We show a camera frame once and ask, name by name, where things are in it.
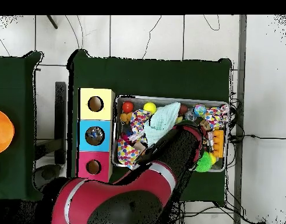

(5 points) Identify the orange bowl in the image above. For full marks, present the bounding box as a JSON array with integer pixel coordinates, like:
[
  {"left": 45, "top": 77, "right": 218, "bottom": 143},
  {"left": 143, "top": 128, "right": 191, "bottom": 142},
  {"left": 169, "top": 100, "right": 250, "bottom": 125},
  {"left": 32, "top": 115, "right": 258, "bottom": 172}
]
[{"left": 0, "top": 108, "right": 15, "bottom": 155}]

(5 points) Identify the crushed clear plastic bottle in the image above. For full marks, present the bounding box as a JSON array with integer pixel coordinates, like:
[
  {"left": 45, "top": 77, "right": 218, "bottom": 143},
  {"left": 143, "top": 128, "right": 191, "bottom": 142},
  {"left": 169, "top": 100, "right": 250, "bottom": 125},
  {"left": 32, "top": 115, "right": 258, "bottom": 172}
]
[{"left": 86, "top": 127, "right": 104, "bottom": 145}]

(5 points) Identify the red orange ball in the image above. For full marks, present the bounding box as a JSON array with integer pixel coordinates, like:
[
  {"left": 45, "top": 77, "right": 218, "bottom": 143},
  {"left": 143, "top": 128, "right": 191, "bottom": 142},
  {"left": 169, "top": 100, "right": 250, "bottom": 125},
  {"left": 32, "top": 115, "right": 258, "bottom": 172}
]
[{"left": 121, "top": 101, "right": 135, "bottom": 114}]

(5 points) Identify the black panel stand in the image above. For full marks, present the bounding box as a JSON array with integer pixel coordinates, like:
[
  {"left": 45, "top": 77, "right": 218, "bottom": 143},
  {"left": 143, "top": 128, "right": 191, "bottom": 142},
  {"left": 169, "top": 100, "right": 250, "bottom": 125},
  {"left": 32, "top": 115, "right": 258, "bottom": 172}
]
[{"left": 54, "top": 81, "right": 67, "bottom": 165}]

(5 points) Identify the yellow ball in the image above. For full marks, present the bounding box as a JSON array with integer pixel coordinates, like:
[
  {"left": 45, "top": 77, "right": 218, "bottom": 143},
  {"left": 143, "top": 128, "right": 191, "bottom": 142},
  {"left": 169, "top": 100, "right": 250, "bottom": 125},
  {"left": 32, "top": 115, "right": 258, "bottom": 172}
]
[{"left": 143, "top": 101, "right": 157, "bottom": 114}]

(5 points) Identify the wooden three-hole box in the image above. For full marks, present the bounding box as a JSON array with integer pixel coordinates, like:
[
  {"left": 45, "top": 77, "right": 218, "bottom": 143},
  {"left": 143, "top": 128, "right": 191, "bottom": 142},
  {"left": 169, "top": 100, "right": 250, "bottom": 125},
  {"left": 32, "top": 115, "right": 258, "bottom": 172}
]
[{"left": 76, "top": 87, "right": 116, "bottom": 183}]

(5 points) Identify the wire mesh bin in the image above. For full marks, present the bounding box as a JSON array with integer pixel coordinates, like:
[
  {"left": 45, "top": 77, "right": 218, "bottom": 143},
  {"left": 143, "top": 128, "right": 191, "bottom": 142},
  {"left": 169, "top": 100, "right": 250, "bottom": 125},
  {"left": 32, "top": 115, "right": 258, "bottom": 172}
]
[{"left": 111, "top": 93, "right": 231, "bottom": 173}]

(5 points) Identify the mint green cloth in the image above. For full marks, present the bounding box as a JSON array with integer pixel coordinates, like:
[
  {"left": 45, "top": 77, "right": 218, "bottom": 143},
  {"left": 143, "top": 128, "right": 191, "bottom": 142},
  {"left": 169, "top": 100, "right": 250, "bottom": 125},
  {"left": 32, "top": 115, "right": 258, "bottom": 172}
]
[{"left": 143, "top": 101, "right": 181, "bottom": 146}]

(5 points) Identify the dark green side tablecloth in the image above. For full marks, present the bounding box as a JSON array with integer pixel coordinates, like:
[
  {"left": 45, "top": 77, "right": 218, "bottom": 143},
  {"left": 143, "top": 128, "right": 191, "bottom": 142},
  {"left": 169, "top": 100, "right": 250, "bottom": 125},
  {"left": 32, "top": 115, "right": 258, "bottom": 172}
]
[{"left": 0, "top": 50, "right": 48, "bottom": 202}]

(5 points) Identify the long black floor cable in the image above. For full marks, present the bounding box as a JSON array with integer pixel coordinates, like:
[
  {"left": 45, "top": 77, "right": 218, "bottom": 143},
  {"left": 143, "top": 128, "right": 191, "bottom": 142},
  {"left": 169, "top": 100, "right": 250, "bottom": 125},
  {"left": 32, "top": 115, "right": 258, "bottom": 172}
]
[{"left": 228, "top": 134, "right": 286, "bottom": 144}]

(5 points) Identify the brown toy football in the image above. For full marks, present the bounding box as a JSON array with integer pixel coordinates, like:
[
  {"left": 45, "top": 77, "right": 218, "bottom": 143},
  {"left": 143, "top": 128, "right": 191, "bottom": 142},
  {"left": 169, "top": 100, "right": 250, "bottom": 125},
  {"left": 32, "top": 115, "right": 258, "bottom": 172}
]
[{"left": 178, "top": 104, "right": 189, "bottom": 116}]

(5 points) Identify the green spiky ball with eyes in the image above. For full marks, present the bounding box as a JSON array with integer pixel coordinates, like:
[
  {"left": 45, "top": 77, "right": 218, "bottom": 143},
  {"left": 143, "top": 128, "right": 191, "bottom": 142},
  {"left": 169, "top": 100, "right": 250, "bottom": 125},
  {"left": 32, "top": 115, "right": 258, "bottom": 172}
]
[{"left": 195, "top": 151, "right": 214, "bottom": 173}]

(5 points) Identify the globe print ball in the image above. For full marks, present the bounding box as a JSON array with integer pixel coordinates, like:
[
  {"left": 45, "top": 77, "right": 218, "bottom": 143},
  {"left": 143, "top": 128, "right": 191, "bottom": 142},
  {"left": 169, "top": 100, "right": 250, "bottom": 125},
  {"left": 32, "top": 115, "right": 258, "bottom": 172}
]
[{"left": 193, "top": 104, "right": 207, "bottom": 117}]

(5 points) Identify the orange ladder-shaped block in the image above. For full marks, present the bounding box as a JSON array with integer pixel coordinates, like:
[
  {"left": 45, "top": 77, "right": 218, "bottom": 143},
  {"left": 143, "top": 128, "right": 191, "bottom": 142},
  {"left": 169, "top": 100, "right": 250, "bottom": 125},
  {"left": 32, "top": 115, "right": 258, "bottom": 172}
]
[{"left": 212, "top": 129, "right": 225, "bottom": 158}]

